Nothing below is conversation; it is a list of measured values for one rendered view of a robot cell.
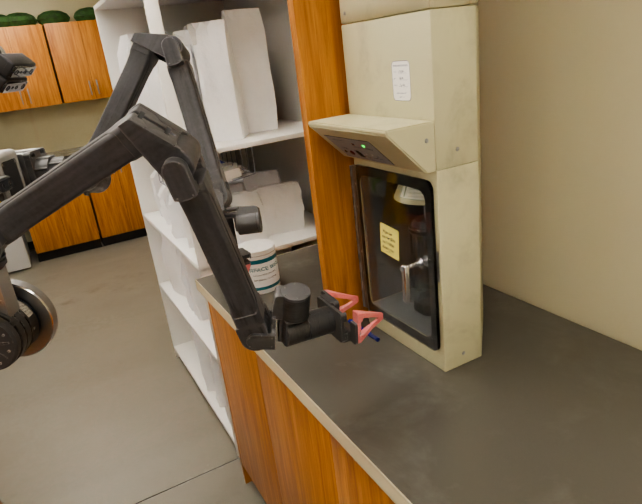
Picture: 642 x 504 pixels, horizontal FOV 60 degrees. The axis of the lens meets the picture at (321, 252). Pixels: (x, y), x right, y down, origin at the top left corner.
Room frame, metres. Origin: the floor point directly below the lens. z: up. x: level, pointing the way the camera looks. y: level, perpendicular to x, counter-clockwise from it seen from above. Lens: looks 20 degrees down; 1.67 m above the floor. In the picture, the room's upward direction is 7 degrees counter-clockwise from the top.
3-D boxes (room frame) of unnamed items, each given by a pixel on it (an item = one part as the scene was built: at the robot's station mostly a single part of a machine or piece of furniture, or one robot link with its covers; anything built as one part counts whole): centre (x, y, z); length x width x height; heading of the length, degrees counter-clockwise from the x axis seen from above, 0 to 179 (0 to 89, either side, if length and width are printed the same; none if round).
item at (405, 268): (1.12, -0.19, 1.17); 0.05 x 0.03 x 0.10; 116
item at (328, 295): (1.08, -0.03, 1.14); 0.09 x 0.07 x 0.07; 115
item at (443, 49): (1.29, -0.29, 1.33); 0.32 x 0.25 x 0.77; 26
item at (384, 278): (1.23, -0.17, 1.19); 0.30 x 0.01 x 0.40; 26
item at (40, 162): (1.43, 0.65, 1.45); 0.09 x 0.08 x 0.12; 179
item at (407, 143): (1.21, -0.13, 1.46); 0.32 x 0.12 x 0.10; 26
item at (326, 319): (1.01, 0.02, 1.15); 0.10 x 0.07 x 0.07; 25
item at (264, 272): (1.72, 0.21, 1.02); 0.13 x 0.13 x 0.15
